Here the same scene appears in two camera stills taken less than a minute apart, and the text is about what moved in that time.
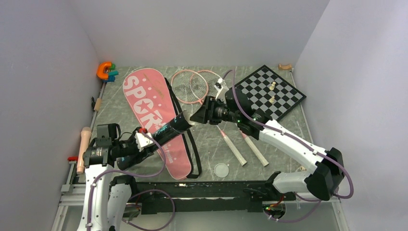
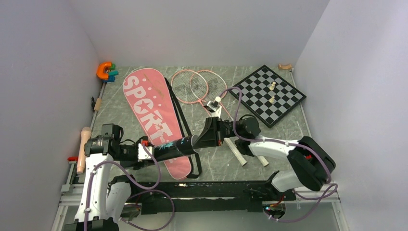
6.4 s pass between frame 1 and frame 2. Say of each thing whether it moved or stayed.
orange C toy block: stayed
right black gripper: moved
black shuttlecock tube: moved
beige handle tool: stayed
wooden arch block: stayed
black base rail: stayed
